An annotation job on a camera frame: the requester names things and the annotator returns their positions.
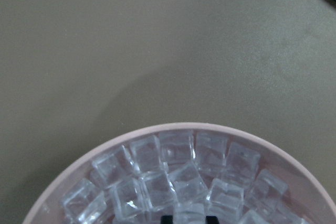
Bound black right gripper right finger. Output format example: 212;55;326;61
205;216;219;224

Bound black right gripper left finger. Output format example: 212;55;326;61
160;215;173;224

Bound clear ice cubes pile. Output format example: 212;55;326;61
60;130;306;223

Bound pink bowl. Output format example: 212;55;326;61
23;122;335;223

